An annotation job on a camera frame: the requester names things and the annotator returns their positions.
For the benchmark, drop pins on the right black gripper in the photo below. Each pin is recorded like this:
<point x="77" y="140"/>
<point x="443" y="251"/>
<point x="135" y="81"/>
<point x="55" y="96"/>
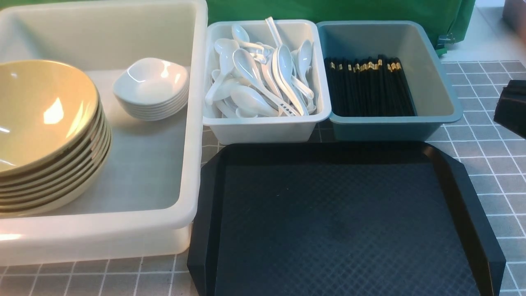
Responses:
<point x="510" y="111"/>

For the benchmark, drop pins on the small white sauce dish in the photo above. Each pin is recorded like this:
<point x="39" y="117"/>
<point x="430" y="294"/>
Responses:
<point x="151" y="81"/>

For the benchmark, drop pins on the white ceramic soup spoon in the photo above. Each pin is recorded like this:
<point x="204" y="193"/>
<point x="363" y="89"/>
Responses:
<point x="241" y="36"/>

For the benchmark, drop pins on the yellow-green noodle bowl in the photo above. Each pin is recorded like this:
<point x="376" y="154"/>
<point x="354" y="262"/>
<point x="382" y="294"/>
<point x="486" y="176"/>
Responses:
<point x="45" y="107"/>

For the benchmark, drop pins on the blue-grey chopstick bin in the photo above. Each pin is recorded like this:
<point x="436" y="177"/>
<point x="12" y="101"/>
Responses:
<point x="434" y="98"/>

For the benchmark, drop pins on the black clamp on cloth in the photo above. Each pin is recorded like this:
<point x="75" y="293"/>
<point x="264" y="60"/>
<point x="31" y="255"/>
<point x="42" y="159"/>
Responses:
<point x="444" y="40"/>

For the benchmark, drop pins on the green cloth backdrop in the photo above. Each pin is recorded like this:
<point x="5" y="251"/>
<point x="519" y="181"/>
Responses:
<point x="437" y="17"/>

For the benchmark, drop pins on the bundle of black chopsticks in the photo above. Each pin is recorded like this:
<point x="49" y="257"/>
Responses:
<point x="371" y="87"/>

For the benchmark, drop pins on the white spoon bin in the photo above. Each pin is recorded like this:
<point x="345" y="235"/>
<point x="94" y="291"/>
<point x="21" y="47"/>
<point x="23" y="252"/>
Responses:
<point x="266" y="130"/>

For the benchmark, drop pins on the black serving tray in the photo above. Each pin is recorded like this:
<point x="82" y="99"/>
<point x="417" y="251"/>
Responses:
<point x="341" y="219"/>

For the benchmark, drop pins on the pile of white spoons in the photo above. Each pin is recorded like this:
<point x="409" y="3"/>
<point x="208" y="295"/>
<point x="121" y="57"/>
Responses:
<point x="281" y="81"/>

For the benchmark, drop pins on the stack of white dishes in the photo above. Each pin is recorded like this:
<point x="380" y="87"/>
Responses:
<point x="158" y="112"/>

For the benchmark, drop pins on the large white plastic tub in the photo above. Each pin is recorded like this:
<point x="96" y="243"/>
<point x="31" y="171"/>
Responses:
<point x="145" y="197"/>

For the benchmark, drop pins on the stack of yellow bowls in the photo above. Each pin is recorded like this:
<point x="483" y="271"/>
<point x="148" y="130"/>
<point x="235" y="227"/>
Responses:
<point x="62" y="179"/>

